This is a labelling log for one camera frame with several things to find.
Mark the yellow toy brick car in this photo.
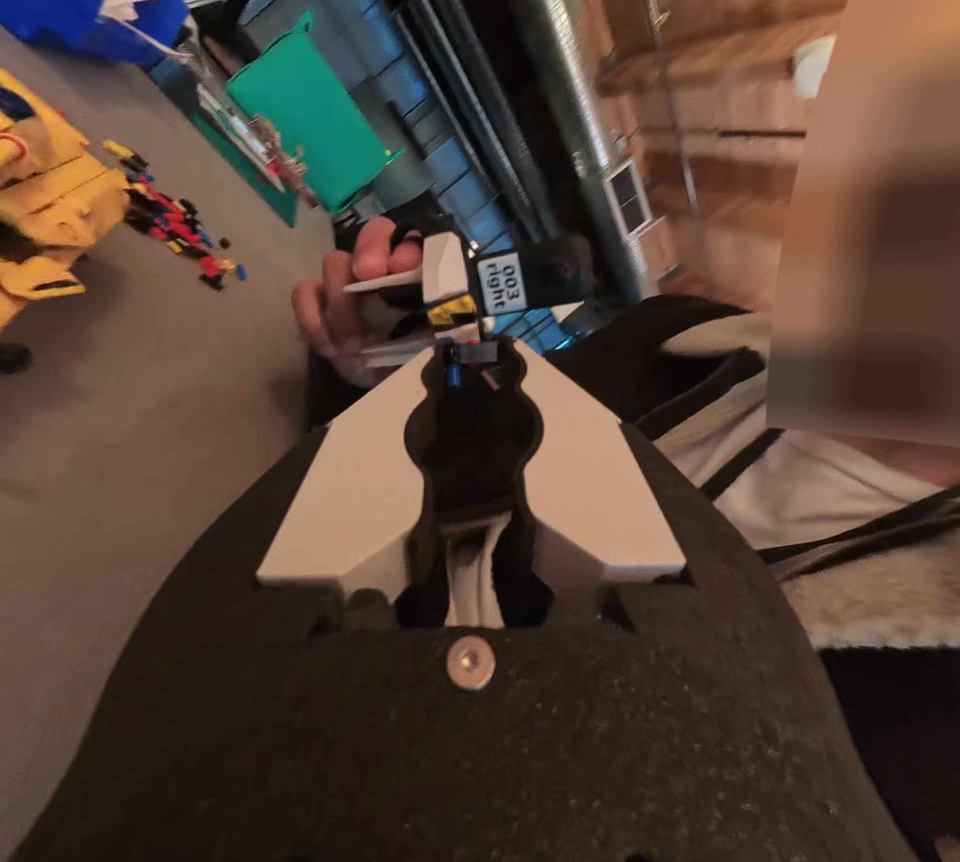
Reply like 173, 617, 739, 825
0, 67, 135, 332

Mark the teal tray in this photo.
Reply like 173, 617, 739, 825
187, 86, 303, 231

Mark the silver ventilation duct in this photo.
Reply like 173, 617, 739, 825
472, 0, 654, 304

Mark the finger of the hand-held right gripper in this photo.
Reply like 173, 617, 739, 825
422, 231, 475, 308
360, 336, 440, 370

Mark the person's right forearm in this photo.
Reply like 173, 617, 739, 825
303, 345, 421, 432

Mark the green bin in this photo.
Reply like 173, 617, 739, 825
226, 11, 408, 214

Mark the person's white shirt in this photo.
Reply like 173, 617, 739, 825
652, 382, 960, 563

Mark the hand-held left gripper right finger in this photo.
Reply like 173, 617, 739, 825
508, 337, 688, 592

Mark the black brick assembly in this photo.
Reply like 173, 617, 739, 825
437, 339, 502, 394

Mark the wooden stick model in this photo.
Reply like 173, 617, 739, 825
251, 114, 310, 203

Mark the person's right hand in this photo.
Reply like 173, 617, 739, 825
291, 216, 434, 388

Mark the pile of small coloured pins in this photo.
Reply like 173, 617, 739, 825
99, 138, 249, 293

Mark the white air vent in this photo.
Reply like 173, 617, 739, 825
602, 159, 655, 238

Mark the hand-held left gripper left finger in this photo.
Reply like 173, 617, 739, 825
256, 345, 440, 601

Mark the small yellow brick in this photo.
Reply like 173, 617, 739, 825
424, 294, 481, 333

